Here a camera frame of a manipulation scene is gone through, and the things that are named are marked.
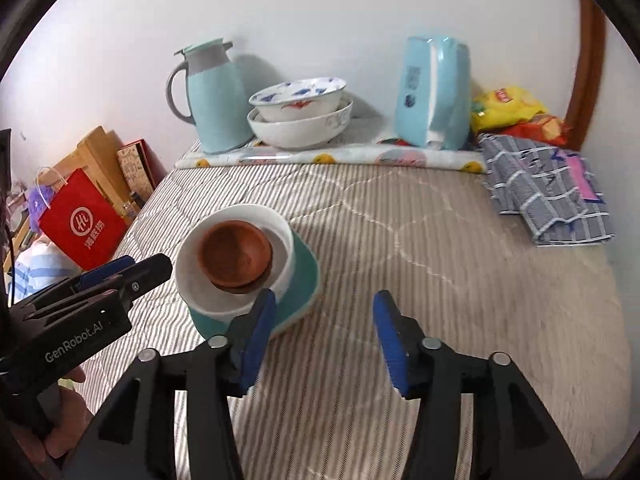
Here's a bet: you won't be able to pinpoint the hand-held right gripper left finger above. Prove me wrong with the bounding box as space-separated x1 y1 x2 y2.
60 289 277 480

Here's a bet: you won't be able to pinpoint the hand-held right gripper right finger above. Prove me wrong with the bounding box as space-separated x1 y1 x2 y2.
372 290 583 480

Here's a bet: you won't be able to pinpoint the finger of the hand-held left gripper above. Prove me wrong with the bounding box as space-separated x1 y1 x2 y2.
20 253 173 321
15 255 137 306

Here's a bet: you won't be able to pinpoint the teal square plate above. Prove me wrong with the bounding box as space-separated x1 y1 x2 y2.
187 230 321 341

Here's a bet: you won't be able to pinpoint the terracotta brown bowl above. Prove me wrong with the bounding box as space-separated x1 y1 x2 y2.
197 220 273 291

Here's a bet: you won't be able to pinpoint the plain white bowl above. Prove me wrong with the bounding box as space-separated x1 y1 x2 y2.
176 204 296 317

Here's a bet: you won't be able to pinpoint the person's left hand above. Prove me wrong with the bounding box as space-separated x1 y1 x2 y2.
12 367 95 463

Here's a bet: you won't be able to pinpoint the red paper bag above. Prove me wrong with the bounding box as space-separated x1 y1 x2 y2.
36 166 130 271

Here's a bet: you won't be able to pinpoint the blue striped cloth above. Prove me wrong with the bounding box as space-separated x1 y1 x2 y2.
12 240 81 303

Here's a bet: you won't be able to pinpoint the purple fluffy item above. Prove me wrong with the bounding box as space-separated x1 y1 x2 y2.
22 183 53 231

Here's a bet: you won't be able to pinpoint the red patterned box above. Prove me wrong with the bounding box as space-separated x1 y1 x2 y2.
116 139 168 201

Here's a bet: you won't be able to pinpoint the wooden boards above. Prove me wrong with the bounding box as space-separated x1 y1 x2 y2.
50 126 156 221

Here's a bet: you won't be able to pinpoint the black flat panel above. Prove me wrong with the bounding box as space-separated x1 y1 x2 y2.
0 129 13 221

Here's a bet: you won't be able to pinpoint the light blue thermos jug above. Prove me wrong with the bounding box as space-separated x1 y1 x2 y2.
166 38 254 155

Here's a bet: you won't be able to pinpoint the fruit print mat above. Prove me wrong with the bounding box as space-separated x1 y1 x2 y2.
175 127 487 175

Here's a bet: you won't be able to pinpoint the white bowl with grey swirls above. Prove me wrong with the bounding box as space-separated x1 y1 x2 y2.
247 96 354 150

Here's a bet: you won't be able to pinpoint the grey checked cloth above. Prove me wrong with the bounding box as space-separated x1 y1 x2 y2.
480 132 616 247

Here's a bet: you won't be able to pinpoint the blue and red patterned bowl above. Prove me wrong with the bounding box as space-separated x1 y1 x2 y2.
248 77 347 123

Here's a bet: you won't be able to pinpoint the light blue electric kettle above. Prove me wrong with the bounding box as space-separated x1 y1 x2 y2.
394 36 472 150

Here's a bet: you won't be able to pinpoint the yellow chip bag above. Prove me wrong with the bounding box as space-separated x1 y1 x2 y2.
470 86 550 133

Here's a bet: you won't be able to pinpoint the red chip bag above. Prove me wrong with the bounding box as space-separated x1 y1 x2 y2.
505 115 568 147

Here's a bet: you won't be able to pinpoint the brown wooden frame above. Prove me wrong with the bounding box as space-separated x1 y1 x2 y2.
564 0 607 152

